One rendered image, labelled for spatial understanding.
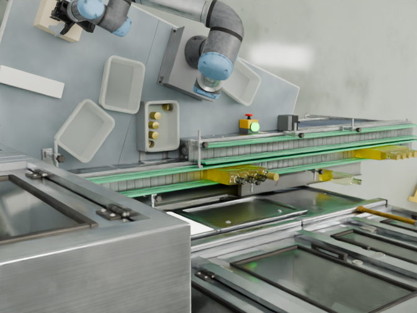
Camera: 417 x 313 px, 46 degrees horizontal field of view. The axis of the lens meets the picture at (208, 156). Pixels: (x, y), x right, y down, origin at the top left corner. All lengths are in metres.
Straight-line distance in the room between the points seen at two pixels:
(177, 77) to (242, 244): 0.83
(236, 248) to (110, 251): 1.13
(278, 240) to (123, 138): 0.82
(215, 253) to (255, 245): 0.18
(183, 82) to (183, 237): 1.55
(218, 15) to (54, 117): 0.81
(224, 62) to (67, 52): 0.73
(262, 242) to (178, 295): 1.11
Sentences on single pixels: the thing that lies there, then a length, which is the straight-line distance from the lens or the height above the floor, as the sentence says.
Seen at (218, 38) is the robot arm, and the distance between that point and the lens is 1.67.
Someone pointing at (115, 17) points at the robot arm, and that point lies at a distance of 1.77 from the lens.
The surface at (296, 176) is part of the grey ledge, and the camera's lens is 2.73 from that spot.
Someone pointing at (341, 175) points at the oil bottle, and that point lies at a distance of 2.76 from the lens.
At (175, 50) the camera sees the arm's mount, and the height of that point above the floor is 0.84.
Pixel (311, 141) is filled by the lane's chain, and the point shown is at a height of 0.88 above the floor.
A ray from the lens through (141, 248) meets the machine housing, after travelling 0.71.
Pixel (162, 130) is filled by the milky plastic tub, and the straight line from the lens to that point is 2.29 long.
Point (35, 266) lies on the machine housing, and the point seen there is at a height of 2.13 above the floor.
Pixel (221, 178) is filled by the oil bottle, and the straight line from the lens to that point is 2.20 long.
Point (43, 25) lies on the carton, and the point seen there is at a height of 0.82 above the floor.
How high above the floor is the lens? 2.72
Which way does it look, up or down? 53 degrees down
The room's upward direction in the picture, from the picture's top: 102 degrees clockwise
